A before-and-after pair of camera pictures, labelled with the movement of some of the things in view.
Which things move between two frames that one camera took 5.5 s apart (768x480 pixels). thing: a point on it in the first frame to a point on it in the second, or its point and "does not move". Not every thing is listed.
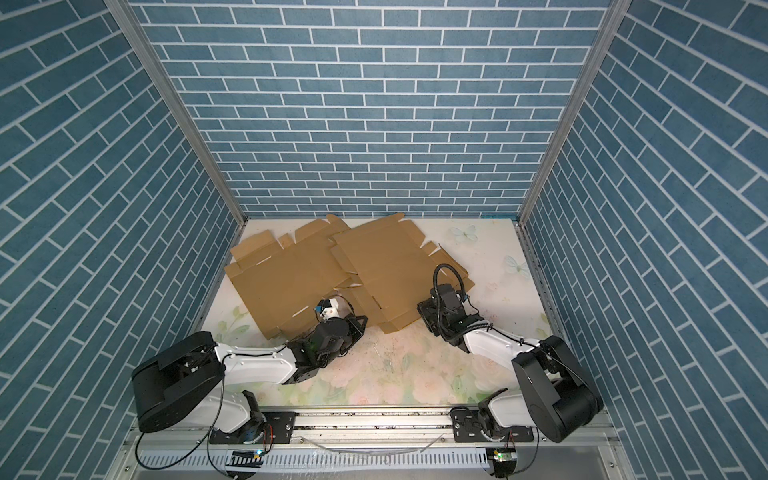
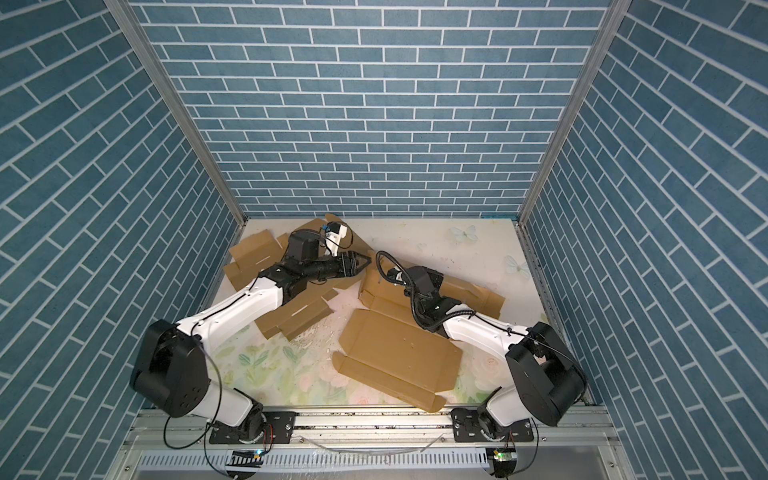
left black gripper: x=351 y=324 to x=340 y=256
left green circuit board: x=245 y=459 does not move
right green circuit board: x=504 y=456 does not move
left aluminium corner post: x=122 y=14 does not move
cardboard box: x=394 y=270 to x=387 y=346
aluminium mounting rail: x=369 y=445 does not move
